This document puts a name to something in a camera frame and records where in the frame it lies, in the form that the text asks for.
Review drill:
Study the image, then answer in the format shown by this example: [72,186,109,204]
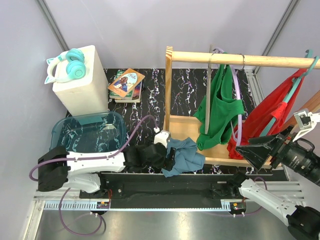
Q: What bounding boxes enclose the orange top book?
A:
[108,68,145,98]

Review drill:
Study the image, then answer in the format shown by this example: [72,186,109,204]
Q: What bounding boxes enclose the green bottom book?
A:
[108,68,145,103]

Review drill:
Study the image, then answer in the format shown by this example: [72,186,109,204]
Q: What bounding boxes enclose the teal cat-ear headphones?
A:
[44,48,86,84]

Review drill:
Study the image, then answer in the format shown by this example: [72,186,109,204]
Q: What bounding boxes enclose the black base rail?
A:
[79,172,257,211]

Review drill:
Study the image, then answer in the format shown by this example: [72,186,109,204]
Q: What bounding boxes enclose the purple hanger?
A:
[212,47,243,146]

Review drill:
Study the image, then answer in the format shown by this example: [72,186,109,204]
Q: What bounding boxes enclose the teal hanger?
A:
[259,56,320,137]

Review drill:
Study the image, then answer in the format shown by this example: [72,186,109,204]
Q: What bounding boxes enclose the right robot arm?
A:
[226,126,320,240]

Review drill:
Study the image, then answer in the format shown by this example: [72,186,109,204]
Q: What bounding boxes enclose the grey hanger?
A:
[204,44,214,135]

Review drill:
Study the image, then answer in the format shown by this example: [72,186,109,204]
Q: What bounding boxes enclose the blue tank top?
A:
[161,137,206,178]

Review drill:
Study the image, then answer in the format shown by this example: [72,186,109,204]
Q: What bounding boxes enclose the teal plastic bin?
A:
[49,111,127,153]

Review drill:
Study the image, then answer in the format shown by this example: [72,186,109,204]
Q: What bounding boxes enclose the red tank top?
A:
[241,83,292,145]

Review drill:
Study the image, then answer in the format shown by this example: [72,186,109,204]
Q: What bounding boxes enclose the green tank top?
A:
[194,64,244,151]

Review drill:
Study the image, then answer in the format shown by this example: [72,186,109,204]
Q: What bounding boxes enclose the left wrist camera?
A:
[153,127,171,148]

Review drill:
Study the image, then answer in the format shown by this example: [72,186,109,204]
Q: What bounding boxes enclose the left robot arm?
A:
[37,143,176,198]

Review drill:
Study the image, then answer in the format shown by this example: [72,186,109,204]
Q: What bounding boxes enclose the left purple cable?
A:
[29,114,161,236]

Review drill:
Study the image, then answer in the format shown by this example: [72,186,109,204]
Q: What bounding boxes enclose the white box stand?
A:
[52,45,109,116]

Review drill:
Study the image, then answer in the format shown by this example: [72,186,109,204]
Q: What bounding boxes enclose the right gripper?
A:
[234,122,320,183]

